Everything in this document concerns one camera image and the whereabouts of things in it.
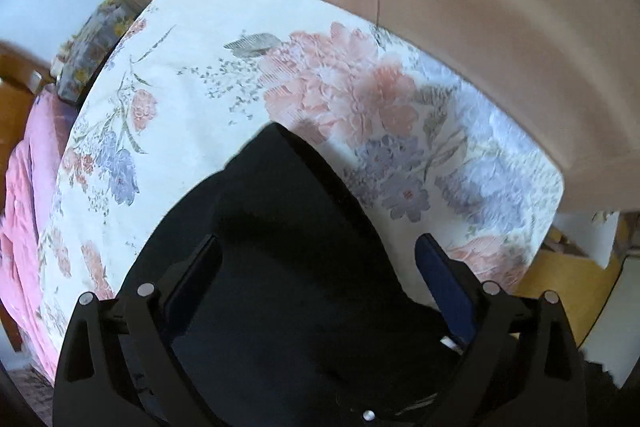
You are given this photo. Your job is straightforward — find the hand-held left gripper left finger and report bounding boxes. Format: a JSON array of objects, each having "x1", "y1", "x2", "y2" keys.
[{"x1": 52, "y1": 234, "x2": 224, "y2": 427}]

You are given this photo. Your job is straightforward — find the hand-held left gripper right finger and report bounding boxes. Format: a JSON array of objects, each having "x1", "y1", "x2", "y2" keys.
[{"x1": 414, "y1": 233, "x2": 587, "y2": 427}]

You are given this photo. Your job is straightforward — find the black pants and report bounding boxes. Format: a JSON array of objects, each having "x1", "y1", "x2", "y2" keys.
[{"x1": 117, "y1": 123, "x2": 467, "y2": 419}]

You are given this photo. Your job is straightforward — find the floral bed sheet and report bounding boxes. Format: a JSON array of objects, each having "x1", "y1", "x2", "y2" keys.
[{"x1": 37, "y1": 0, "x2": 566, "y2": 358}]

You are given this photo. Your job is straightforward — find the pink quilt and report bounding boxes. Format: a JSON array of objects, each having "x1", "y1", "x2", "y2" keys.
[{"x1": 0, "y1": 87, "x2": 76, "y2": 383}]

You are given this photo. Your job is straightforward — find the brown wooden headboard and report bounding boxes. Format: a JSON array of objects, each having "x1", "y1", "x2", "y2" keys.
[{"x1": 0, "y1": 39, "x2": 53, "y2": 188}]

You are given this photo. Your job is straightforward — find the floral pillow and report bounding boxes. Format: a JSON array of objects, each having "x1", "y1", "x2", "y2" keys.
[{"x1": 52, "y1": 0, "x2": 138, "y2": 104}]

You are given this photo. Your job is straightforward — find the light wooden wardrobe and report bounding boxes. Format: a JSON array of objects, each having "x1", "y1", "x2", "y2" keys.
[{"x1": 40, "y1": 0, "x2": 640, "y2": 220}]

